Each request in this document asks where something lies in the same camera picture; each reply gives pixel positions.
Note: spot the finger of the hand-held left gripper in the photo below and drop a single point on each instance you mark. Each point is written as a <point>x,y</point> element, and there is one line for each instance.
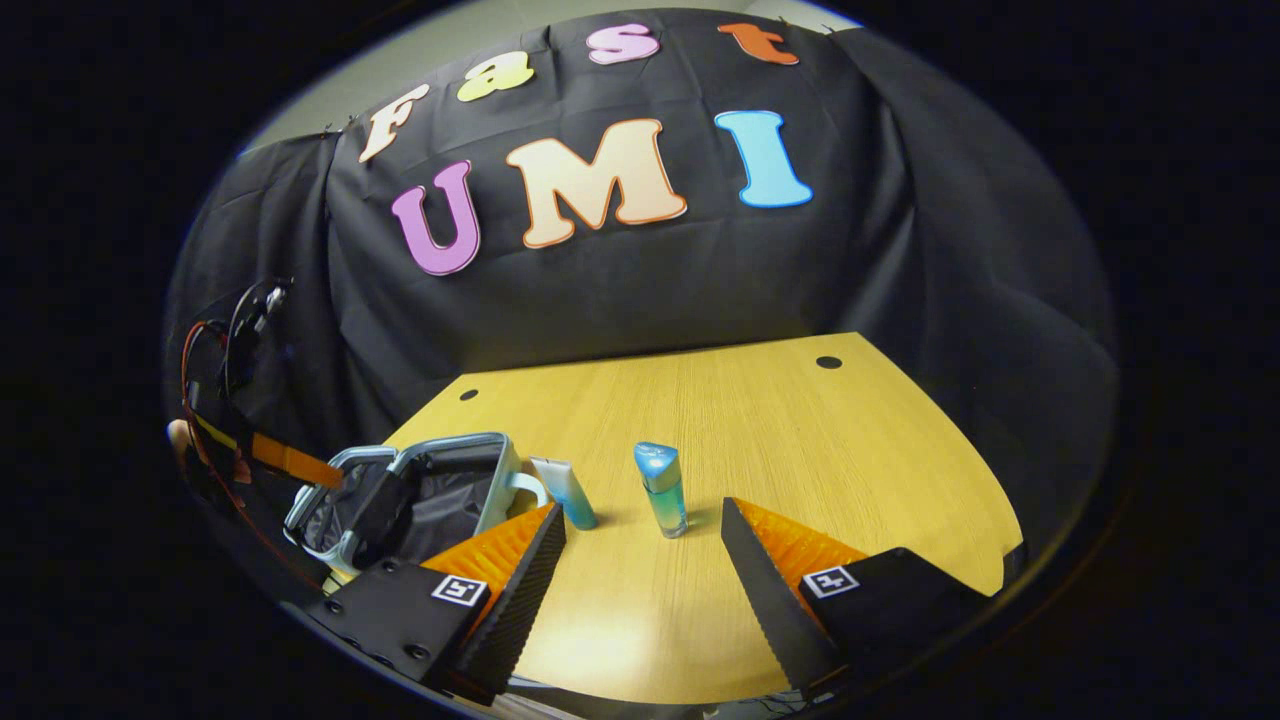
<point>290,462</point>

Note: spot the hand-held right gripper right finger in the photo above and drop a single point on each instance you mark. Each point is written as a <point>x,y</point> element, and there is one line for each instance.
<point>765,600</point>

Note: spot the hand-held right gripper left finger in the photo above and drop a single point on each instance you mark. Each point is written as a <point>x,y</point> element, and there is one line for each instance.
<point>520,590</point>

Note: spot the white and blue tube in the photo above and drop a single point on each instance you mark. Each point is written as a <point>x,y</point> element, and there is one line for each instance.
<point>572,495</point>

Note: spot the pale blue suitcase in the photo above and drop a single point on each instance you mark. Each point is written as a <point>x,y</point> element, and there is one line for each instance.
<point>440,500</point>

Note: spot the clear blue bottle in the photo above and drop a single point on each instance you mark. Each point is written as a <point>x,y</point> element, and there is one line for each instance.
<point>664,495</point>

